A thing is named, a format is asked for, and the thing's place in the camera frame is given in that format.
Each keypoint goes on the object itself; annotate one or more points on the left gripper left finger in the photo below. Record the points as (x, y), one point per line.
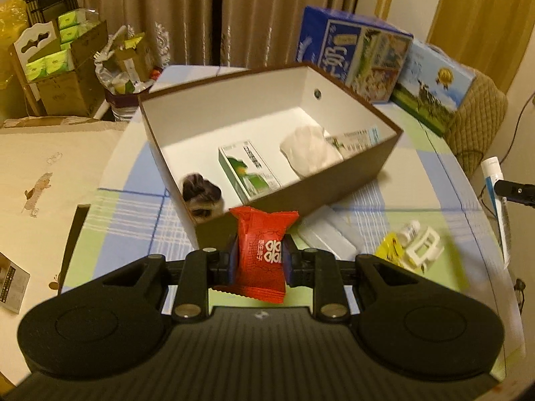
(201, 271)

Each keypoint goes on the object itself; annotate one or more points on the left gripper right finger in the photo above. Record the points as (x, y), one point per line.
(318, 270)

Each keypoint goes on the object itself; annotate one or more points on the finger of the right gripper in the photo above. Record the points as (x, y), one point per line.
(523, 194)

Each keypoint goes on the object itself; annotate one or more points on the clear plastic case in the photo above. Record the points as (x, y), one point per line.
(327, 230)

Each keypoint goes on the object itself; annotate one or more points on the red snack packet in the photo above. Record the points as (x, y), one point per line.
(260, 273)

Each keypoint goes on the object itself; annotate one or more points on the dark purple scrunchie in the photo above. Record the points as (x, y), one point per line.
(202, 198)

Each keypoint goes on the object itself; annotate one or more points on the green white medicine box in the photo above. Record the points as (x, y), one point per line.
(249, 175)

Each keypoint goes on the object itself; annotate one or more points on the white hair claw clip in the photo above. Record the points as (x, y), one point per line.
(424, 251)

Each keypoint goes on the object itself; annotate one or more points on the small white medicine box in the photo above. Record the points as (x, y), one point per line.
(352, 143)

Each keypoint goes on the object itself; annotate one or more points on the yellow snack packet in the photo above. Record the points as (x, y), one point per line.
(392, 251)

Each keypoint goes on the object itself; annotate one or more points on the small white bottle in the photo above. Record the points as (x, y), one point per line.
(407, 234)

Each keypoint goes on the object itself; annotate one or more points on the quilted beige chair cushion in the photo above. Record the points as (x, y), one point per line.
(476, 122)

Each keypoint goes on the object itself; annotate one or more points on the brown cardboard storage box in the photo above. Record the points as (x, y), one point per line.
(187, 124)

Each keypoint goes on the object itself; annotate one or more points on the cow picture milk box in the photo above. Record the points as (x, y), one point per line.
(431, 86)

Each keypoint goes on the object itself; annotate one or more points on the beige embroidered mat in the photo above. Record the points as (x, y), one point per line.
(46, 173)

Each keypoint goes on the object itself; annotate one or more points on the small photo box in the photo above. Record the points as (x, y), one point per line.
(13, 284)

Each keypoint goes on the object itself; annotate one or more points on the blue milk carton box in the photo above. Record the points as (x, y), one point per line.
(365, 53)

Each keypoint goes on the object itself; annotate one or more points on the cardboard box with tissue packs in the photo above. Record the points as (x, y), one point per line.
(54, 64)

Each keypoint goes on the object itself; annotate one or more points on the brown curtains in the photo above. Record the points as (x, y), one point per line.
(239, 33)

